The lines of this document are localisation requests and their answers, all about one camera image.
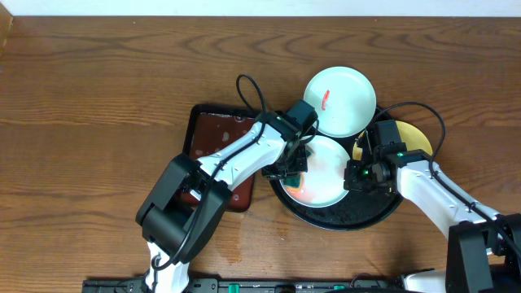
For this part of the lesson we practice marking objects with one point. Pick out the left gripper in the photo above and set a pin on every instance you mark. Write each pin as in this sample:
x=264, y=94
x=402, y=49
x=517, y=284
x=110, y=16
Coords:
x=291, y=167

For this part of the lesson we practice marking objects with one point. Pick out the green yellow sponge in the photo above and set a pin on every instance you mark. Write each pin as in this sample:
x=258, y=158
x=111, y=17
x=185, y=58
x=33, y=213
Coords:
x=295, y=183

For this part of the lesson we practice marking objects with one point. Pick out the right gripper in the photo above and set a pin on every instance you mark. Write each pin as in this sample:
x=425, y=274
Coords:
x=352, y=181

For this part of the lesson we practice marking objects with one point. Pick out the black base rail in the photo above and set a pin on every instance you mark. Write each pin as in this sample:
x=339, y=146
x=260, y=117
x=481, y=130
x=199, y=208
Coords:
x=264, y=285

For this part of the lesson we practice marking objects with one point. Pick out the black rectangular sponge tray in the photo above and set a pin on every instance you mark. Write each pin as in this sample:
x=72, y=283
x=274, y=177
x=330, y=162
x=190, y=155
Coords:
x=211, y=128

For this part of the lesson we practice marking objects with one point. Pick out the black round tray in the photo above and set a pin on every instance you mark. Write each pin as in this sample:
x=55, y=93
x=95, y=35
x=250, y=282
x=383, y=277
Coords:
x=356, y=211

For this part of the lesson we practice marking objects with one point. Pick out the pale green plate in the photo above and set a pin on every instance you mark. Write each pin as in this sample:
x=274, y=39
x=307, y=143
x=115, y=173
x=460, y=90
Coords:
x=344, y=100
x=324, y=184

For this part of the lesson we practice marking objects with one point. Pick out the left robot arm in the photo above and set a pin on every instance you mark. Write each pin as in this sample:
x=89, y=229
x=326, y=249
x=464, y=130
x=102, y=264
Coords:
x=186, y=204

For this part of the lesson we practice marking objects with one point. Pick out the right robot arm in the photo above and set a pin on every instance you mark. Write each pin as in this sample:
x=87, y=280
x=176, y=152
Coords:
x=483, y=245

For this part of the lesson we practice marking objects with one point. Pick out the yellow plate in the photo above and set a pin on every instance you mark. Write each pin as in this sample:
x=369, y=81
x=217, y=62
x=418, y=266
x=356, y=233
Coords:
x=412, y=137

